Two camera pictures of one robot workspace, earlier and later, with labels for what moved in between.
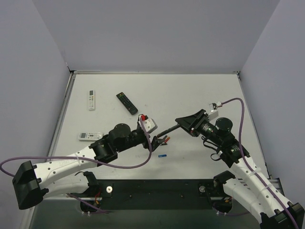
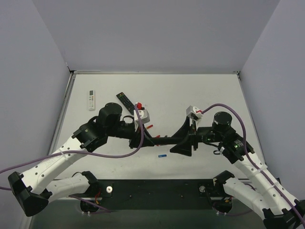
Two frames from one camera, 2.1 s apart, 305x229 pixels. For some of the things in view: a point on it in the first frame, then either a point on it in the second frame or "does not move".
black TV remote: (128, 104) does not move
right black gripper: (195, 123) → (194, 137)
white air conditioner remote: (91, 100) does not move
